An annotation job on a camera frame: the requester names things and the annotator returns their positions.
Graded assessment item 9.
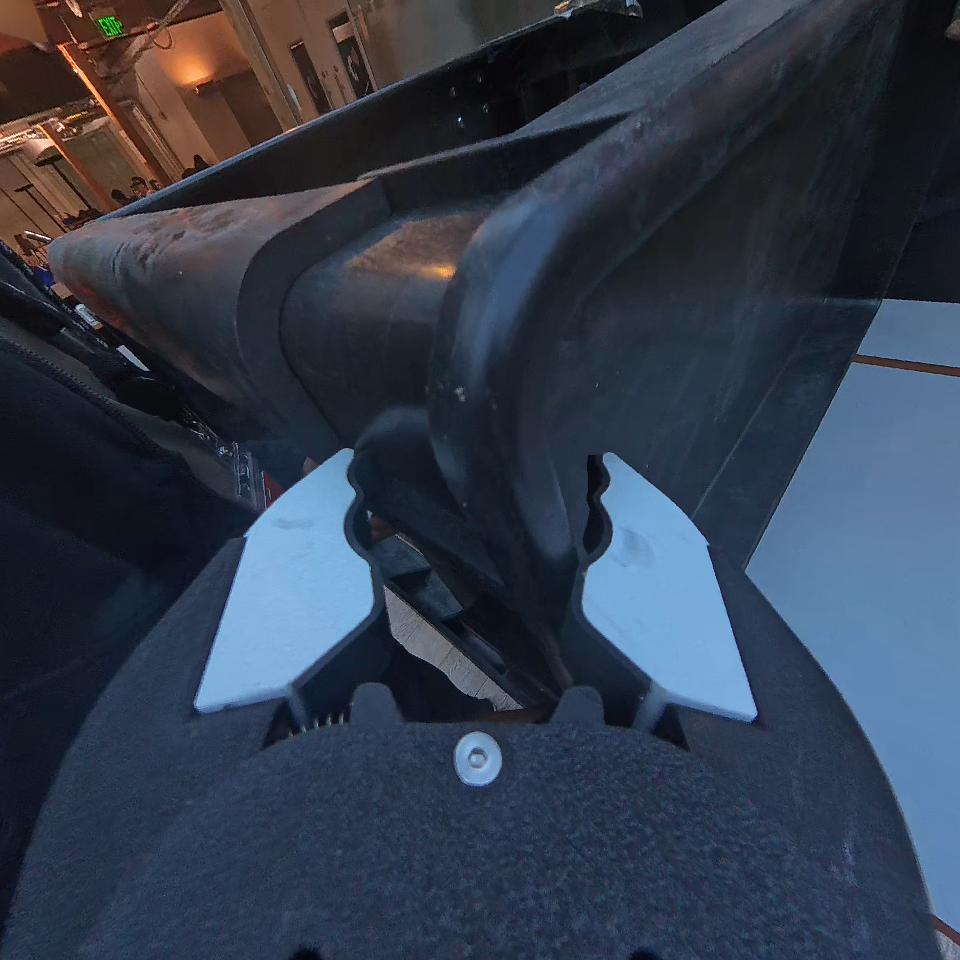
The white desk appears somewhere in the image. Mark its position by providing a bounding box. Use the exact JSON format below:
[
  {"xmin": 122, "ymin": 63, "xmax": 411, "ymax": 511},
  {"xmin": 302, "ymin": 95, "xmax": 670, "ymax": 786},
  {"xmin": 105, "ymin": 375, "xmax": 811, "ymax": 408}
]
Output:
[{"xmin": 738, "ymin": 298, "xmax": 960, "ymax": 935}]

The dark wall poster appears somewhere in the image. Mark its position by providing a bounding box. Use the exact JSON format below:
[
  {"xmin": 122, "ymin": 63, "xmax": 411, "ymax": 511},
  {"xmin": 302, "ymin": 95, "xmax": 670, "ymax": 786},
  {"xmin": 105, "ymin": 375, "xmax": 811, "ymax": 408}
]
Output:
[
  {"xmin": 289, "ymin": 39, "xmax": 333, "ymax": 115},
  {"xmin": 328, "ymin": 10, "xmax": 378, "ymax": 100}
]

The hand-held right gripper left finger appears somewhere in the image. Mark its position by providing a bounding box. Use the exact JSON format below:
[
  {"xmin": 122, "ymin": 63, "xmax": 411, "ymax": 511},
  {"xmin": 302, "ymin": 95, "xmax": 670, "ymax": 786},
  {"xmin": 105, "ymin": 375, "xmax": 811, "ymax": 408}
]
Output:
[{"xmin": 193, "ymin": 448, "xmax": 387, "ymax": 715}]

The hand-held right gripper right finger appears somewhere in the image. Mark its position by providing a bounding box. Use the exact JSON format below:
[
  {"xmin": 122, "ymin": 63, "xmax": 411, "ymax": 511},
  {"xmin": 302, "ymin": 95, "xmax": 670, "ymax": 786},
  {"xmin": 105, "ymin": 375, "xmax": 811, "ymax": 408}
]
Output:
[{"xmin": 571, "ymin": 452, "xmax": 760, "ymax": 732}]

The large black plastic bin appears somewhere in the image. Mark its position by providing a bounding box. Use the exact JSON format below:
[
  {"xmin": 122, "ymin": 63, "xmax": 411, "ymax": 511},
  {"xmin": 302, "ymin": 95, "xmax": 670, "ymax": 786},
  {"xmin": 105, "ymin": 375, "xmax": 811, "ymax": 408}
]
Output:
[{"xmin": 352, "ymin": 0, "xmax": 960, "ymax": 691}]

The orange tape strip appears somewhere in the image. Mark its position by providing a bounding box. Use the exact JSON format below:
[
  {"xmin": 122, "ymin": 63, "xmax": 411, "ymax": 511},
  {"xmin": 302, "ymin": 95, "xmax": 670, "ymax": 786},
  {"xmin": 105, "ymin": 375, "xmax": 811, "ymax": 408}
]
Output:
[{"xmin": 853, "ymin": 354, "xmax": 960, "ymax": 378}]

